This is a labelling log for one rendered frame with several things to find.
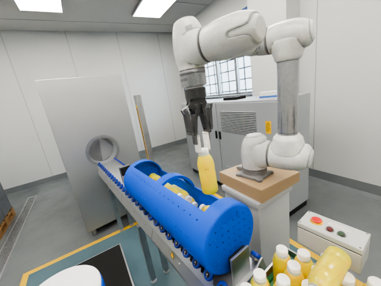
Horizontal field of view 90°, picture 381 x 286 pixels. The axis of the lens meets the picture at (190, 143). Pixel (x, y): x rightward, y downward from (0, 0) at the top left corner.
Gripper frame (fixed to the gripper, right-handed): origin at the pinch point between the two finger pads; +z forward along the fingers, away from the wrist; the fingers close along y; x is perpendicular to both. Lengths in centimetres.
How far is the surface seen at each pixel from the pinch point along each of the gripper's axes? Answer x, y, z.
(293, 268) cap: 31, -5, 39
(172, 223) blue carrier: -10.2, 13.9, 33.5
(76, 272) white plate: -26, 52, 43
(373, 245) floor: 28, -168, 148
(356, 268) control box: 43, -24, 45
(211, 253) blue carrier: 10.5, 11.1, 36.5
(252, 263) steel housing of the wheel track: 13, -8, 54
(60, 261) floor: -191, 79, 146
